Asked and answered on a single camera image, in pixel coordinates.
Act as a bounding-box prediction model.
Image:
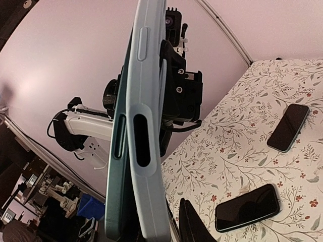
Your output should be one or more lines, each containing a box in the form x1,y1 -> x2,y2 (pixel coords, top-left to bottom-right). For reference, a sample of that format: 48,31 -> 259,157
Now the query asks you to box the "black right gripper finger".
179,198 -> 214,242

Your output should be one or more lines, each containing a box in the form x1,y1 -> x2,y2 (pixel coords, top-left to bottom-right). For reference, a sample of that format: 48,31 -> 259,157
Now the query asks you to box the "light blue silicone phone case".
126,1 -> 171,241

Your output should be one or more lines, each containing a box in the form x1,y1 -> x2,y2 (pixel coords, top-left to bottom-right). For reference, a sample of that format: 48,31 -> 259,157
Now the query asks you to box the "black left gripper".
102,40 -> 204,157

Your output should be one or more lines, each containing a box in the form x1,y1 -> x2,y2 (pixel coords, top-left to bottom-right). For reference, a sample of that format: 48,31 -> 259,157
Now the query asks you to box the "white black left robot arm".
48,41 -> 203,161

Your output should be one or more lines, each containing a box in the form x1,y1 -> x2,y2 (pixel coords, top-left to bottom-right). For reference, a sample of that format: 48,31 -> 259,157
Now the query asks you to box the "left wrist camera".
165,7 -> 188,58

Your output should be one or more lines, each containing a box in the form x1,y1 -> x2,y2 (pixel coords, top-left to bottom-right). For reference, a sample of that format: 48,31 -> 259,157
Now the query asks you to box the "aluminium left rear frame post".
196,0 -> 253,66

